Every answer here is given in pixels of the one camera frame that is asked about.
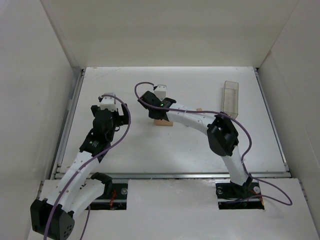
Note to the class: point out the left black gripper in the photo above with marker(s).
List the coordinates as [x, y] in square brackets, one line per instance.
[110, 113]

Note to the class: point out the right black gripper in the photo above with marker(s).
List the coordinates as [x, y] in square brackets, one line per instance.
[153, 113]

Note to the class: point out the large light wood block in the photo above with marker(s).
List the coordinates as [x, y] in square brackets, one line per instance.
[163, 123]

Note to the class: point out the clear plastic box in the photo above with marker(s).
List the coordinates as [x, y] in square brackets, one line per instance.
[230, 99]

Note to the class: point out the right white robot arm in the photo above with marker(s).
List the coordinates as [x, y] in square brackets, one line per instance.
[218, 127]

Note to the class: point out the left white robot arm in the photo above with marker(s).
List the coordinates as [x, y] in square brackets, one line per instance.
[54, 216]

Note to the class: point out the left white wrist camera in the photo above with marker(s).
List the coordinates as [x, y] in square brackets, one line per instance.
[107, 102]

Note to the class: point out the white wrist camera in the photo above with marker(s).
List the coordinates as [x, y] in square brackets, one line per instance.
[160, 91]
[107, 102]

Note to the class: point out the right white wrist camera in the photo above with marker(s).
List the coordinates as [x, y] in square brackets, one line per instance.
[160, 91]

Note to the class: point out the aluminium left rail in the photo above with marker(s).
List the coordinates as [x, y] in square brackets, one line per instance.
[67, 120]

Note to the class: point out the aluminium rail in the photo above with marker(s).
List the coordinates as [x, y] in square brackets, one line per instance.
[194, 175]
[67, 120]
[275, 133]

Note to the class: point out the aluminium front rail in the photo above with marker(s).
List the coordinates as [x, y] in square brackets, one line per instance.
[194, 175]

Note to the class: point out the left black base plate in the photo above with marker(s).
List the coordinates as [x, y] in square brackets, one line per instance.
[115, 200]

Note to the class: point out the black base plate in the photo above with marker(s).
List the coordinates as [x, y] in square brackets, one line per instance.
[232, 196]
[115, 200]

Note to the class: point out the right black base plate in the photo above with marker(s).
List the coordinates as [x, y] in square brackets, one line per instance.
[232, 196]

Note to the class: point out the aluminium right rail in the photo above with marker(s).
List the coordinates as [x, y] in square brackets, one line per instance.
[275, 133]

